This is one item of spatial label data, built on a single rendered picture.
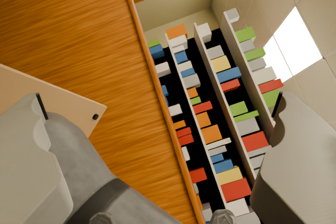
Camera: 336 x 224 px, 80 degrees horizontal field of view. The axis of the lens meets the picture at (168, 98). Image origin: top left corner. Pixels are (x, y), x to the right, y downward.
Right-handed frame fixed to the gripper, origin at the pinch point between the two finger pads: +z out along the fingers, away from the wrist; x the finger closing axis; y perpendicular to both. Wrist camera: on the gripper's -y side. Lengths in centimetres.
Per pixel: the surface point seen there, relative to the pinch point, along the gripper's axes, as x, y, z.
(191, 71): 28, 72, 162
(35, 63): -95, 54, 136
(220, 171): 49, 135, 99
